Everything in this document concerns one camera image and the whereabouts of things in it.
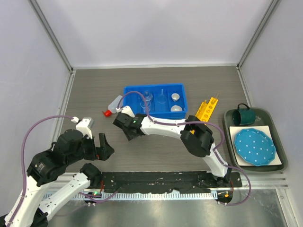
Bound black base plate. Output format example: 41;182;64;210
87;171;242;194

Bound white square board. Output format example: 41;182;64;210
229;125;282;166

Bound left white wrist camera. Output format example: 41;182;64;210
71;116;94;139

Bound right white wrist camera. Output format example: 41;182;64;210
116;106;135;117

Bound blue plastic divided bin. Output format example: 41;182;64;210
123;83;188;120

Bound glass beaker with spout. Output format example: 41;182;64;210
140;101;152;114

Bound white slotted cable duct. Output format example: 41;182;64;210
43;190;217;201

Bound white evaporating dish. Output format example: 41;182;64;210
170;105;183;112

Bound yellow test tube rack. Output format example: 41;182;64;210
195;97;218;122

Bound clear plastic funnel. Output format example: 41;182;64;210
155;88;167;112

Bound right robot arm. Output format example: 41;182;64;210
113;112;232;187

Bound teal object with black cord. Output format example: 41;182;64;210
232;103;256;126

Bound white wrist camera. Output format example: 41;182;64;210
71;116;94;139
116;106;135;117

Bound dark green tray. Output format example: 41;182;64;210
223;107;289;175

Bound white squeeze bottle red cap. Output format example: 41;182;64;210
103;95;123;117

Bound blue round plate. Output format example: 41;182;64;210
234;128;276;166

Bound small white crucible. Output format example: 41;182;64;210
171;93;180;102

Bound round glass flask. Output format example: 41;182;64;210
142;90;153;102

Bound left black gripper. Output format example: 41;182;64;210
67;132;115;165

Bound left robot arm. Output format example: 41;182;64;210
0;130;115;227

